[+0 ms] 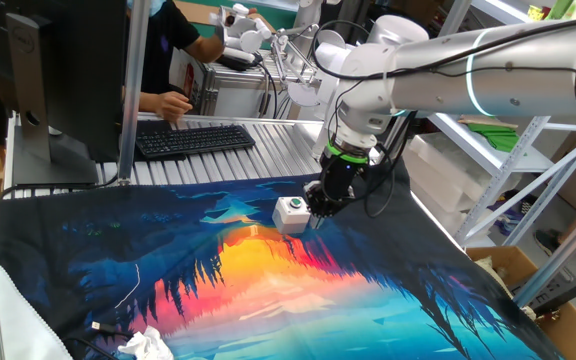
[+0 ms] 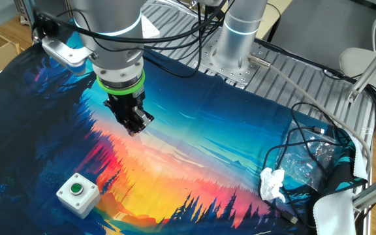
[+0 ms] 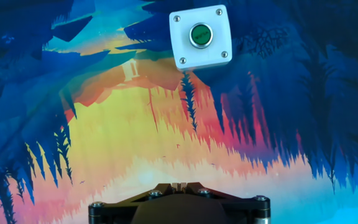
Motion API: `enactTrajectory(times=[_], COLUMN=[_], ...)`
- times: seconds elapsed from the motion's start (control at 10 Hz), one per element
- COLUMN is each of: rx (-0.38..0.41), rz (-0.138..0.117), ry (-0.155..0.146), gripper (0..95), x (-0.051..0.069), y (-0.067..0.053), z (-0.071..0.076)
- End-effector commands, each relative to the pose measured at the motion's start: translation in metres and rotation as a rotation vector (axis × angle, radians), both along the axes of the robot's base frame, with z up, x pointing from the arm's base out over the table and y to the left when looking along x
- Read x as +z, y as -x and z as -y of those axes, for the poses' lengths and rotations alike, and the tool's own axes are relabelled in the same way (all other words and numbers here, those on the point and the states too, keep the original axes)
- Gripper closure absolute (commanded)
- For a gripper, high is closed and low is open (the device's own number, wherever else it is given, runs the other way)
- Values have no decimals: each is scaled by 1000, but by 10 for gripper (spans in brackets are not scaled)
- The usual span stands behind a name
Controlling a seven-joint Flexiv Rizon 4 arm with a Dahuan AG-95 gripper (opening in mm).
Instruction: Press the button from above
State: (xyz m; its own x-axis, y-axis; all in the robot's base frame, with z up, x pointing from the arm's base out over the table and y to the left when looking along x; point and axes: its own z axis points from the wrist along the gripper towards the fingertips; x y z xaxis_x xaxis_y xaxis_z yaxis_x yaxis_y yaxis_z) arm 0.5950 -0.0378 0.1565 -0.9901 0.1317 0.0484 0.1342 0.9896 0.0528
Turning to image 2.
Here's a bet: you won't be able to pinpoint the white office chair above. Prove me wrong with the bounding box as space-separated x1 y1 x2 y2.
339 16 376 148

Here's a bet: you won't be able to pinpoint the green flange ring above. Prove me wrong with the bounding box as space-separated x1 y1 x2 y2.
95 69 146 97

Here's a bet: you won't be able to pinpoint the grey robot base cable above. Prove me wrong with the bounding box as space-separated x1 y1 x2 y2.
248 54 373 174

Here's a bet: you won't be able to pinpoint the black USB cable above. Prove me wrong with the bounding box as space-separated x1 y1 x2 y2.
258 102 354 229

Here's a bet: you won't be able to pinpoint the clear plastic bag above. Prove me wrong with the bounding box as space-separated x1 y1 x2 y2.
277 120 347 192

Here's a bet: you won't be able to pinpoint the white box with green button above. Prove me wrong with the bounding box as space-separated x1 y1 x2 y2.
55 172 101 220

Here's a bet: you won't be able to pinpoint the black cable bundle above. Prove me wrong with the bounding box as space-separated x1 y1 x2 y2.
256 37 376 133

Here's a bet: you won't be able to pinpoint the crumpled white tissue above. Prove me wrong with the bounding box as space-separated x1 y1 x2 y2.
258 167 287 204

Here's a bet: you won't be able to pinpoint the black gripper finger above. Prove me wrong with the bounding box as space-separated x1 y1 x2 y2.
128 106 155 137
102 99 134 136

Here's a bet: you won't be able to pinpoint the colourful landscape print cloth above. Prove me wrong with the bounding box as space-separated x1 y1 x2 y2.
0 42 370 235

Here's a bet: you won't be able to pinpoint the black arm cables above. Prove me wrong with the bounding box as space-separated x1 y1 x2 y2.
33 0 241 79

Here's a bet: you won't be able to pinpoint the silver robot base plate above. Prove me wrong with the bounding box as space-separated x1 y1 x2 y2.
193 39 266 89

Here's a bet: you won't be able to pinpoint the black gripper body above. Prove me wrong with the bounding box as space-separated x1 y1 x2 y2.
106 87 146 116

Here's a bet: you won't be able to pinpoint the beige desk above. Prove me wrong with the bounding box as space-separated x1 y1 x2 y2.
259 0 293 42

